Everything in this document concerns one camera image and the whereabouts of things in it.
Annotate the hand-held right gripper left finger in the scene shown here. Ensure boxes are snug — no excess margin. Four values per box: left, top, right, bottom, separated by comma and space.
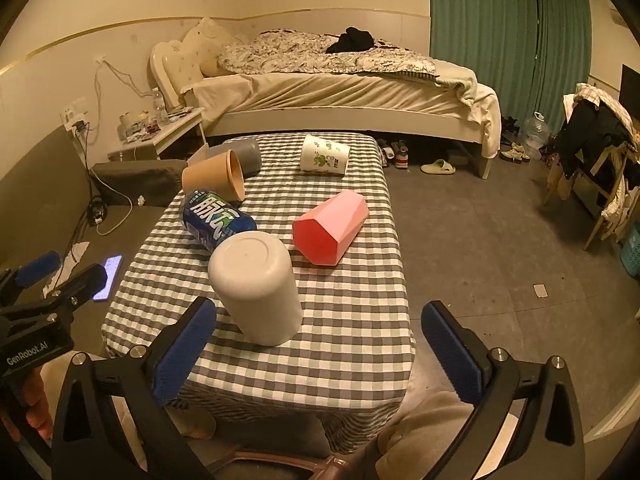
51, 296, 218, 480

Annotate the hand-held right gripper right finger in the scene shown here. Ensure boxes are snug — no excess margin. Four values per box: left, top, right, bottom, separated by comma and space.
421, 301, 587, 480

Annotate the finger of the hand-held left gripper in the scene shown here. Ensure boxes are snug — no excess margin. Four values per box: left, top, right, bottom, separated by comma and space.
0, 252, 62, 306
30, 263, 109, 322

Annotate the plain white cup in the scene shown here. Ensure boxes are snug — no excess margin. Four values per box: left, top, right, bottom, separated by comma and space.
207, 231, 304, 347

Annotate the tan cup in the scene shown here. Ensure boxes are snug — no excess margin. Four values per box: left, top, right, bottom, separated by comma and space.
181, 150, 246, 201

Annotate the pink faceted cup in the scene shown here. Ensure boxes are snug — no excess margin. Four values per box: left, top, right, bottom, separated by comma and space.
292, 191, 370, 267

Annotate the grey cup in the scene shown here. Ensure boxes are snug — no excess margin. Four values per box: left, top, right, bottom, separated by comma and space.
207, 137, 262, 177

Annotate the white printed cup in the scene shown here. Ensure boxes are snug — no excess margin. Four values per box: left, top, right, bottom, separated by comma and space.
300, 134, 351, 176

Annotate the person's left hand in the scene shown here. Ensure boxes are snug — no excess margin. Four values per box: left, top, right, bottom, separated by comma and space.
22, 375, 55, 443

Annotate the smartphone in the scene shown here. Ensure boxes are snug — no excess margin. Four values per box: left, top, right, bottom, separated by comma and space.
93, 255, 124, 302

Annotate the checkered tablecloth table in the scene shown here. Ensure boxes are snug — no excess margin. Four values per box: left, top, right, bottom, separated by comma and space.
101, 132, 417, 456

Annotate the blue drink bottle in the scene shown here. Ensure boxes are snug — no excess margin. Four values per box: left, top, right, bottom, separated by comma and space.
179, 187, 258, 252

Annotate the white nightstand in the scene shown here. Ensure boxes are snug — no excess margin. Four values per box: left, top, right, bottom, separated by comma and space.
107, 107, 208, 161

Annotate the white shoe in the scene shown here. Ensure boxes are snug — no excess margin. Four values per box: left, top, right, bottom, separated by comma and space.
500, 142, 532, 164

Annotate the teal basket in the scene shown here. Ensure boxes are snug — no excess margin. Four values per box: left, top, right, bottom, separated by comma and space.
620, 222, 640, 279

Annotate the wooden chair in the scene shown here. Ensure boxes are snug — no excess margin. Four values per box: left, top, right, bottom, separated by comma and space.
542, 140, 637, 251

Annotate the large water jug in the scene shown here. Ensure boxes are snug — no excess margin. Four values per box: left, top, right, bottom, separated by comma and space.
520, 111, 550, 160

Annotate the cream blanket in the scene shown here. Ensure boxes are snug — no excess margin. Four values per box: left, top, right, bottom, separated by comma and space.
432, 59, 502, 157

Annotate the chair with clothes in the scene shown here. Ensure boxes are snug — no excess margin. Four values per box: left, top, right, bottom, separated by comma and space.
547, 82, 640, 226

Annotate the cream bed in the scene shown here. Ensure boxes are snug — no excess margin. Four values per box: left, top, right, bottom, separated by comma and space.
150, 17, 501, 181

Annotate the black monitor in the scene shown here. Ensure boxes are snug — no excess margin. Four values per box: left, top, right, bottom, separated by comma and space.
620, 64, 640, 122

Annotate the patterned quilt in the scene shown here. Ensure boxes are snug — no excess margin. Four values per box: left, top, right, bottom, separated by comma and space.
217, 30, 437, 77

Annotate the black clothing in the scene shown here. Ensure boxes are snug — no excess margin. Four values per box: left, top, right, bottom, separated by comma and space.
326, 26, 376, 54

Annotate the green curtain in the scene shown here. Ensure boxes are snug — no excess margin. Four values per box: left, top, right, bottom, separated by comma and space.
429, 0, 593, 136

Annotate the white charging cable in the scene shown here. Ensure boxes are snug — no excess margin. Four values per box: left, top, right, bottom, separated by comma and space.
75, 125, 134, 237

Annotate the wall power outlet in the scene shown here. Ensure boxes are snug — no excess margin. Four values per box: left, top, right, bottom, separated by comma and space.
60, 101, 92, 133

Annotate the white wall cable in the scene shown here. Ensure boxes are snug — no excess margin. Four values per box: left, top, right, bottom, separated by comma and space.
92, 57, 152, 107

